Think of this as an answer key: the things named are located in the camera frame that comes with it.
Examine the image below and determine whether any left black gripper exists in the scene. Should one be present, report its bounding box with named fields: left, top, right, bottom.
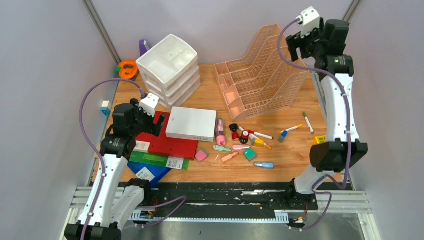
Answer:
left=129, top=98, right=165, bottom=137

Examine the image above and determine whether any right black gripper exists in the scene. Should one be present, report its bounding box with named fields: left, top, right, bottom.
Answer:
left=285, top=19, right=325, bottom=62

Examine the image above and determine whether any red folder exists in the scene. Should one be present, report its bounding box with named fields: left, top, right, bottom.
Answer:
left=136, top=111, right=198, bottom=160

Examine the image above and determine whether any white hardcover book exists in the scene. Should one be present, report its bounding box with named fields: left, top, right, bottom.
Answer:
left=165, top=106, right=217, bottom=142

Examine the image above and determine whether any green folder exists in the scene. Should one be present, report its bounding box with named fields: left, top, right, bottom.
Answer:
left=129, top=151, right=190, bottom=170

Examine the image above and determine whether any pink plastic file organizer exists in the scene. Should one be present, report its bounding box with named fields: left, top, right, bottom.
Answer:
left=214, top=24, right=309, bottom=122

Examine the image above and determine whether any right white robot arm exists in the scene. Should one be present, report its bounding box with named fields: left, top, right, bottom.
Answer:
left=284, top=16, right=368, bottom=209

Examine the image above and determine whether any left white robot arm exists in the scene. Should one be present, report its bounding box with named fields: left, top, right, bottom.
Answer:
left=64, top=94, right=166, bottom=240

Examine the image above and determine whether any blue folder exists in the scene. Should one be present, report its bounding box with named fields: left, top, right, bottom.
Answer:
left=127, top=161, right=172, bottom=188

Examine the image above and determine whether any pink eraser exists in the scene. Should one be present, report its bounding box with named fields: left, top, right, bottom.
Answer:
left=195, top=148, right=210, bottom=162

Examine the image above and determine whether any blue white small block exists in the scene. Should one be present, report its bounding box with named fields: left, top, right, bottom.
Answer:
left=100, top=100, right=112, bottom=117

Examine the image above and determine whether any white plastic drawer unit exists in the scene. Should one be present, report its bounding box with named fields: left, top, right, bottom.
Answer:
left=136, top=34, right=201, bottom=110

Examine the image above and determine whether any green mini highlighter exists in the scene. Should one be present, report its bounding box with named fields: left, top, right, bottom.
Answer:
left=213, top=144, right=233, bottom=153

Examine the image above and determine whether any pink highlighter pack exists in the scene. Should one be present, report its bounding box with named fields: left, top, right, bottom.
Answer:
left=215, top=118, right=227, bottom=146

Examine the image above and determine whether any orange tape dispenser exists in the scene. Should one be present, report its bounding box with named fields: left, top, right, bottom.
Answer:
left=115, top=60, right=140, bottom=80

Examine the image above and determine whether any orange mini highlighter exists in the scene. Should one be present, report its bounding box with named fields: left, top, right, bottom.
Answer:
left=221, top=151, right=239, bottom=163

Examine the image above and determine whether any red black stamp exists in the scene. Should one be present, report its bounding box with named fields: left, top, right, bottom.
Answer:
left=229, top=123, right=240, bottom=141

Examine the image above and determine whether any pink mini highlighter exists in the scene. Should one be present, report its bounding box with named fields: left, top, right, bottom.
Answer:
left=232, top=144, right=252, bottom=151

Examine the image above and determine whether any red round stamp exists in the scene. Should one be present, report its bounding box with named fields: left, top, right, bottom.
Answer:
left=239, top=130, right=250, bottom=145

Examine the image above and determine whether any green cap white marker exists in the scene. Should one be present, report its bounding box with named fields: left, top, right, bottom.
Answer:
left=302, top=112, right=315, bottom=134

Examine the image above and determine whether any yellow cap white marker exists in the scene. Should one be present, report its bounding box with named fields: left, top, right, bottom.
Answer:
left=279, top=124, right=303, bottom=134

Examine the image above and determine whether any red cap white marker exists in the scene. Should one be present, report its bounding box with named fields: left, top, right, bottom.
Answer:
left=247, top=130, right=274, bottom=140

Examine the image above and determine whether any teal eraser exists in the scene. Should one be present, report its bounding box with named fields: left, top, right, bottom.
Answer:
left=243, top=148, right=258, bottom=162

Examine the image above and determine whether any blue grey eraser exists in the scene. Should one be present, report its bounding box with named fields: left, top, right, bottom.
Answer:
left=278, top=130, right=289, bottom=143

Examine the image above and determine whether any yellow mini highlighter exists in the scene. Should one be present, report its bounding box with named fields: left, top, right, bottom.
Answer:
left=251, top=138, right=272, bottom=150

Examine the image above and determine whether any yellow small crate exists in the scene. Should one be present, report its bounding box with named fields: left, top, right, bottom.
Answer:
left=313, top=135, right=326, bottom=146

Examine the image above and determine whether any blue mini highlighter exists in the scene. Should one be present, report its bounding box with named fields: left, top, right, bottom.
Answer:
left=254, top=162, right=275, bottom=169

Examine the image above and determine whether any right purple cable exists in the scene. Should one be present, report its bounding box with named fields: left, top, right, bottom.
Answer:
left=277, top=18, right=353, bottom=232

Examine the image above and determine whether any purple cable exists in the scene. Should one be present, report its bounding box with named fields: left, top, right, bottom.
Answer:
left=277, top=18, right=353, bottom=232
left=78, top=78, right=147, bottom=240

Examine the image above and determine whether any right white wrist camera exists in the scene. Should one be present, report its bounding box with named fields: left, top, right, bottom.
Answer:
left=296, top=6, right=321, bottom=39

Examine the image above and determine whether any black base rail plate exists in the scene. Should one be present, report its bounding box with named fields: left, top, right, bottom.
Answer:
left=141, top=182, right=318, bottom=219

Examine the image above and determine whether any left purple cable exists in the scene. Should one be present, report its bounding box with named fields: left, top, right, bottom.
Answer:
left=78, top=78, right=147, bottom=240

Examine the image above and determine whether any purple object at wall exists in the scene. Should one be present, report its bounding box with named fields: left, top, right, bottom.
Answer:
left=139, top=39, right=151, bottom=57

